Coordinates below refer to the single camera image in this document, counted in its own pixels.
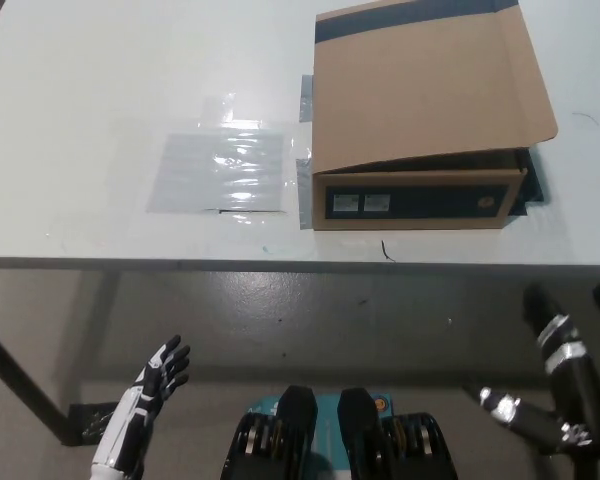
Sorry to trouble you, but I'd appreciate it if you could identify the black floor tape patch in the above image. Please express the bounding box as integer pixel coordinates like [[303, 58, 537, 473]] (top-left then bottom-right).
[[67, 399, 122, 446]]

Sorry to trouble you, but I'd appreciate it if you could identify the black metal table leg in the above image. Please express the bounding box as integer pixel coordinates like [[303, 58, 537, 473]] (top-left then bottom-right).
[[0, 317, 81, 446]]

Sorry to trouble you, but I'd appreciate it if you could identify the short grey tape strip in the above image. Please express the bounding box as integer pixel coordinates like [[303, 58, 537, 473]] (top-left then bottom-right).
[[298, 73, 315, 123]]

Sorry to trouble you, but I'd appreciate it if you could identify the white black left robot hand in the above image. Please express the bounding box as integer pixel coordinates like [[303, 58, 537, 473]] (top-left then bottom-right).
[[90, 334, 192, 479]]

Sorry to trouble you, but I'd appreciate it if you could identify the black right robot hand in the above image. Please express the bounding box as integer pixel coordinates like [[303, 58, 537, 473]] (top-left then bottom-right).
[[478, 283, 600, 454]]

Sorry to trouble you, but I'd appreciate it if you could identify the clear plastic sheet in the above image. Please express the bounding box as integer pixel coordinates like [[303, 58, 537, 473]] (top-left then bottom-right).
[[104, 92, 314, 229]]

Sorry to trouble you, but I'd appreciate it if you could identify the long grey tape strip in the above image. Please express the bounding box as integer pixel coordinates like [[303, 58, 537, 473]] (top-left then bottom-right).
[[295, 155, 315, 231]]

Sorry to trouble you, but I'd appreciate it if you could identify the brown cardboard storage box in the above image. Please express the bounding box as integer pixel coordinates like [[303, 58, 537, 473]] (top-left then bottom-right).
[[309, 0, 560, 234]]

